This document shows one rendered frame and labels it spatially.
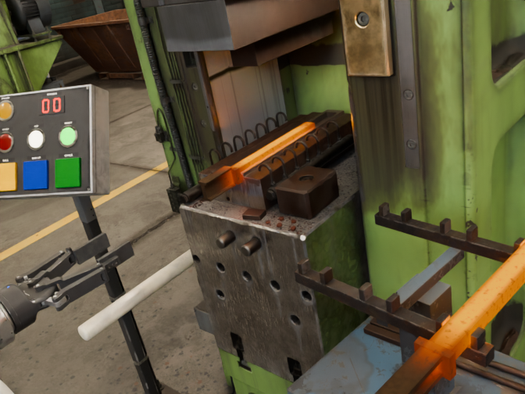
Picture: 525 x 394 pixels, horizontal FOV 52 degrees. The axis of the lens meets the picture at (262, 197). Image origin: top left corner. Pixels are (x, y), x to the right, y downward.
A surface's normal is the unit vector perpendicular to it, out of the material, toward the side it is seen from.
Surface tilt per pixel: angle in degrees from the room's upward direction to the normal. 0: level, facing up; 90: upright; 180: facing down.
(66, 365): 0
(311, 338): 90
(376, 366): 0
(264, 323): 90
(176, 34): 90
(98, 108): 90
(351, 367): 0
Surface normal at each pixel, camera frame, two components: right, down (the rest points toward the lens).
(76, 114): -0.30, -0.04
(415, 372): -0.18, -0.89
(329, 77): -0.63, 0.43
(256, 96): 0.76, 0.15
